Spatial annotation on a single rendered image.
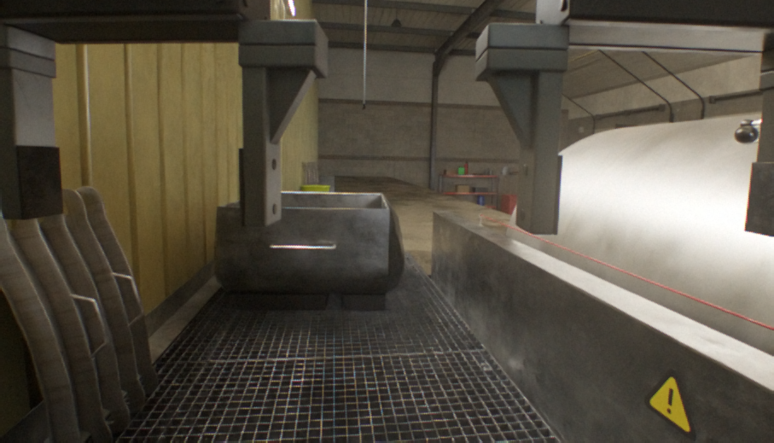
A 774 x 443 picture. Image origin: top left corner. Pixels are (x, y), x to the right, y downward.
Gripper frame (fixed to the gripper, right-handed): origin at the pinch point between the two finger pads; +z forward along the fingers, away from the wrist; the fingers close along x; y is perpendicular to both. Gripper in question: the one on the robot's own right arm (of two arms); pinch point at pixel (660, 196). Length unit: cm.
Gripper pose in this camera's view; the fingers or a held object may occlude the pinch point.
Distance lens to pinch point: 25.0
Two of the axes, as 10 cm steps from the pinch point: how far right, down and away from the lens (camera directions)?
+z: -0.2, 9.9, 1.1
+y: -0.3, 1.0, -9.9
